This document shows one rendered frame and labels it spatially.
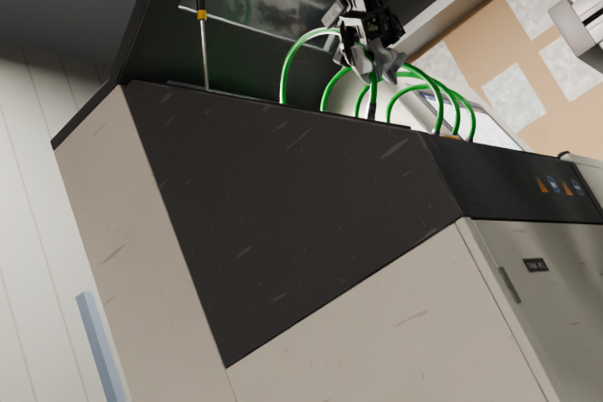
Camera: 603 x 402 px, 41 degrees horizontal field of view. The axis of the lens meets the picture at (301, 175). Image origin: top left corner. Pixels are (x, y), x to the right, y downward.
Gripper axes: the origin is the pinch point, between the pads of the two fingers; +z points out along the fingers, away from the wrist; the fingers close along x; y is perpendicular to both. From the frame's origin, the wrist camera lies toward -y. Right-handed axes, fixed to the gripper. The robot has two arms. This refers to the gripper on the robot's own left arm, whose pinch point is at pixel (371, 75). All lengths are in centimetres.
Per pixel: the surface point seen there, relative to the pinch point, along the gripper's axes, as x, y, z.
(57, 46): -1, -237, 9
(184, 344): -55, -7, 35
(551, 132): 169, -122, 113
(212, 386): -55, 2, 41
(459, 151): -6.9, 30.9, 7.9
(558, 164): 29.9, 16.2, 32.0
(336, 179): -25.3, 19.3, 6.8
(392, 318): -32, 36, 25
